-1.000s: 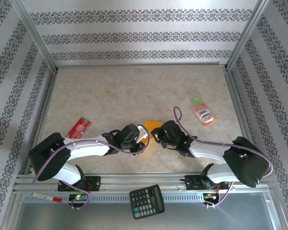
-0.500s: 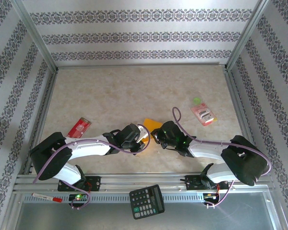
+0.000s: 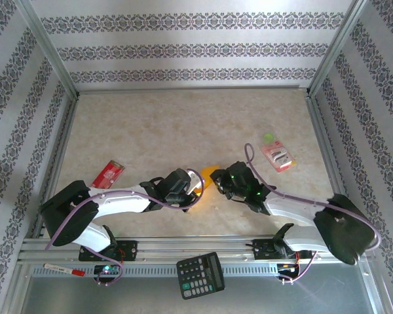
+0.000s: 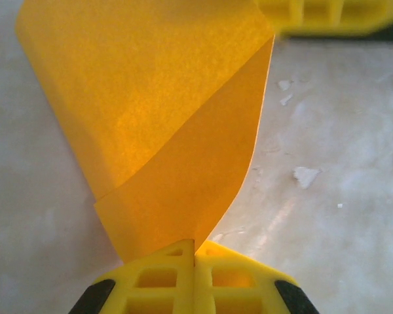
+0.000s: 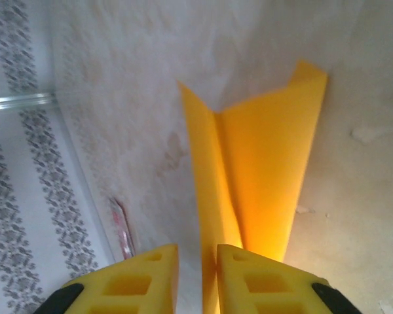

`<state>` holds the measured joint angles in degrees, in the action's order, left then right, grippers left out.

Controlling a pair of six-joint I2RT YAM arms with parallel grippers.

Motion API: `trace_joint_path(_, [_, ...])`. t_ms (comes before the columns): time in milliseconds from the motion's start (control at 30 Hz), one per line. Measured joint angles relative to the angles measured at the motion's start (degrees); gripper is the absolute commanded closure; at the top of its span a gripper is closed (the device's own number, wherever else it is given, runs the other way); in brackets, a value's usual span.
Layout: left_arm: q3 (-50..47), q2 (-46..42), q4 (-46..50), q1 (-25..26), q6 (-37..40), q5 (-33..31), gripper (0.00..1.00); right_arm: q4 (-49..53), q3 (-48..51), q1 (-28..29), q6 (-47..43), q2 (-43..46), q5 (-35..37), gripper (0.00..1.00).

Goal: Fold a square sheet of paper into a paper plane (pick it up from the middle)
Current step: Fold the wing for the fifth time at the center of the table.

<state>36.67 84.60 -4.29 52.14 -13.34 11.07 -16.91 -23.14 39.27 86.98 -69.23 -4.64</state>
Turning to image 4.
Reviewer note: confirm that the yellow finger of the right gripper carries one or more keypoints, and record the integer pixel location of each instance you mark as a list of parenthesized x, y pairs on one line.
[(337, 26)]

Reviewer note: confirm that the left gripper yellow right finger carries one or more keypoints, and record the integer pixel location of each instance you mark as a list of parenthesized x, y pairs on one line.
[(235, 281)]

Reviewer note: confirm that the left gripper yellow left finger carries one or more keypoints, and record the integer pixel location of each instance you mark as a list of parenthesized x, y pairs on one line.
[(157, 281)]

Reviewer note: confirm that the orange paper sheet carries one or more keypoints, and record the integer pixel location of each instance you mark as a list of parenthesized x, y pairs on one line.
[(144, 114)]

